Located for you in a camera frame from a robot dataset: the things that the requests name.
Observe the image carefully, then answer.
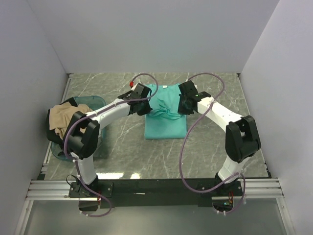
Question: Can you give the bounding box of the beige t-shirt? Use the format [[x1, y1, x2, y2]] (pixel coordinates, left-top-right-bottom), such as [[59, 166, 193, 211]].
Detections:
[[49, 102, 92, 139]]

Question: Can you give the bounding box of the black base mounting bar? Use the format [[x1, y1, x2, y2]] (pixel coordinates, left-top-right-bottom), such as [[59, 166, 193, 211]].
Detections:
[[68, 178, 243, 211]]

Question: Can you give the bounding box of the teal t-shirt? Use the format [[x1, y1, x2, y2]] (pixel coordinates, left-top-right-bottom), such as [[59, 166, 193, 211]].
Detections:
[[144, 84, 187, 140]]

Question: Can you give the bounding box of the aluminium frame rail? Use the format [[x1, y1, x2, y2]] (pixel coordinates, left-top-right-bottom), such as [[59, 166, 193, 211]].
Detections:
[[15, 178, 295, 235]]

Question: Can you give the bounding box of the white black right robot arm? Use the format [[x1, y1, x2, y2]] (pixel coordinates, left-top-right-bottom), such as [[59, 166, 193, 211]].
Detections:
[[178, 80, 261, 195]]

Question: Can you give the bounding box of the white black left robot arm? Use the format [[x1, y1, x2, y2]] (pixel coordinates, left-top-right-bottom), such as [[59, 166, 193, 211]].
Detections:
[[63, 83, 153, 197]]

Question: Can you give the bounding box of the teal plastic laundry bin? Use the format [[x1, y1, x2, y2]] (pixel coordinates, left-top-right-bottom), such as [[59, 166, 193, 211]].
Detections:
[[50, 95, 107, 162]]

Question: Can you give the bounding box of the black t-shirt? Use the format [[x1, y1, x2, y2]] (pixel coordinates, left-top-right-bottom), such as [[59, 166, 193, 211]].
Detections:
[[45, 97, 78, 147]]

